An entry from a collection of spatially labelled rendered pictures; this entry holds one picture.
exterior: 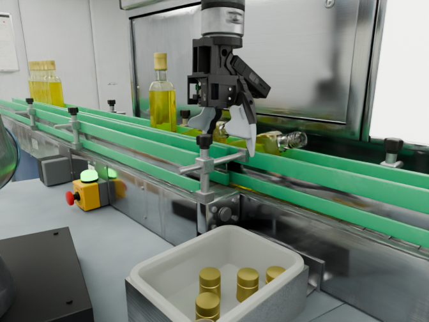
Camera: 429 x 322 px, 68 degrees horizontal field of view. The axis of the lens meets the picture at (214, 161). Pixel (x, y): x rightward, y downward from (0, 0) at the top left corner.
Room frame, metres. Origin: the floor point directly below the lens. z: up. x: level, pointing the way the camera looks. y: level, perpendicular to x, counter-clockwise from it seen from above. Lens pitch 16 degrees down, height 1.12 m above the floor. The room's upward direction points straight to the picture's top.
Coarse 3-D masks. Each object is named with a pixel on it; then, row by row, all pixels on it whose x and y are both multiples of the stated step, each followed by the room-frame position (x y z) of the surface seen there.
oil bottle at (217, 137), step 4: (216, 124) 0.72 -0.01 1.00; (220, 124) 0.73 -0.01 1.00; (224, 124) 0.74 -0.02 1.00; (216, 128) 0.72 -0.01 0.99; (184, 132) 0.79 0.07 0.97; (188, 132) 0.77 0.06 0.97; (192, 132) 0.76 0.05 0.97; (196, 132) 0.75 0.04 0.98; (200, 132) 0.74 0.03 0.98; (216, 132) 0.71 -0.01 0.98; (192, 136) 0.76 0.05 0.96; (216, 136) 0.71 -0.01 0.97; (220, 136) 0.72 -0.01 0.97; (228, 136) 0.73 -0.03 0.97; (216, 140) 0.71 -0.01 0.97; (220, 140) 0.71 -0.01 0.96; (224, 140) 0.72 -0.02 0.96; (228, 140) 0.73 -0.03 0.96
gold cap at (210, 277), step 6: (204, 270) 0.44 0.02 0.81; (210, 270) 0.44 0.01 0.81; (216, 270) 0.44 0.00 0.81; (204, 276) 0.42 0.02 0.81; (210, 276) 0.42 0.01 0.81; (216, 276) 0.42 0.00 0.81; (204, 282) 0.42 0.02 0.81; (210, 282) 0.42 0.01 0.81; (216, 282) 0.42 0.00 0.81; (204, 288) 0.42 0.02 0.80; (210, 288) 0.42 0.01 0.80; (216, 288) 0.42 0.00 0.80; (216, 294) 0.42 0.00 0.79
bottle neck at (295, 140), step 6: (294, 132) 0.59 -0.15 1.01; (300, 132) 0.58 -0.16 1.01; (282, 138) 0.60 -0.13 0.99; (288, 138) 0.59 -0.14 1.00; (294, 138) 0.58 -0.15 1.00; (300, 138) 0.60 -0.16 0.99; (306, 138) 0.59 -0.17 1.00; (282, 144) 0.60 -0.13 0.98; (288, 144) 0.59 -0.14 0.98; (294, 144) 0.58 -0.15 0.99; (300, 144) 0.57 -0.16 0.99; (282, 150) 0.61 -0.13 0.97
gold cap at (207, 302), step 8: (200, 296) 0.38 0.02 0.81; (208, 296) 0.38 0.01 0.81; (216, 296) 0.38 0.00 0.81; (200, 304) 0.36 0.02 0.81; (208, 304) 0.36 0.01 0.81; (216, 304) 0.36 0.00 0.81; (200, 312) 0.36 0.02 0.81; (208, 312) 0.36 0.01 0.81; (216, 312) 0.36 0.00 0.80; (216, 320) 0.36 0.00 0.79
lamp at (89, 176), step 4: (84, 172) 0.82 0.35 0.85; (88, 172) 0.82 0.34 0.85; (92, 172) 0.82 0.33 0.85; (96, 172) 0.84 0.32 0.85; (80, 176) 0.82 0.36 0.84; (84, 176) 0.81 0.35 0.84; (88, 176) 0.81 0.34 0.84; (92, 176) 0.82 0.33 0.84; (96, 176) 0.83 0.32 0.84; (84, 180) 0.81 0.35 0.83; (88, 180) 0.81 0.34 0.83; (92, 180) 0.82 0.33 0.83; (96, 180) 0.83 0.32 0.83
